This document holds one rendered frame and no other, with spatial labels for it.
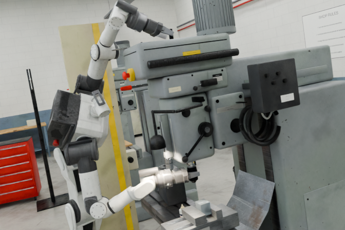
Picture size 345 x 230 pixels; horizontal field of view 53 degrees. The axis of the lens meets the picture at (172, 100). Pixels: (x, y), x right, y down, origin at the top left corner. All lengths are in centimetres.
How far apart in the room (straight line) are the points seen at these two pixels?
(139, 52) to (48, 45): 920
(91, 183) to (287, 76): 103
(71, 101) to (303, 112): 117
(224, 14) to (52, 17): 928
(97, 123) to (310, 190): 113
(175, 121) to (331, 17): 523
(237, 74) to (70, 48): 195
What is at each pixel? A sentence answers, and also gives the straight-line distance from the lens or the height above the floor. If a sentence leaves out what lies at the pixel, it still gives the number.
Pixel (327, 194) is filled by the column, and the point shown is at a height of 101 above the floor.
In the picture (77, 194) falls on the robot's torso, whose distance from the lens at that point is 216.
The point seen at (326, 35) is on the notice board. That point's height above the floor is 193.
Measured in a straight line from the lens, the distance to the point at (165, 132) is 165.
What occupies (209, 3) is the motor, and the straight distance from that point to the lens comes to 173.
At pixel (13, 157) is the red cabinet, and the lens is 612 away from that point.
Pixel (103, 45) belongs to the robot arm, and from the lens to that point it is 179.
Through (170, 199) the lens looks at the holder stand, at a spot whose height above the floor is 100.
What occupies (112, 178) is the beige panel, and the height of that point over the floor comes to 82.
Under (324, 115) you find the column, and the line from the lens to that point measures 191.
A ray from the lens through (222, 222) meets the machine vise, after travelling 175.
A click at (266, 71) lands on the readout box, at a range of 149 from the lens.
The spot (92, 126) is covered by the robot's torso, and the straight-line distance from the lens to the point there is 182.
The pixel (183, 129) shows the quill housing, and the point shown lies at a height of 148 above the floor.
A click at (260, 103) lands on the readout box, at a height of 156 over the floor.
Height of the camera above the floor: 175
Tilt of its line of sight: 5 degrees down
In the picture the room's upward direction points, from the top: 9 degrees counter-clockwise
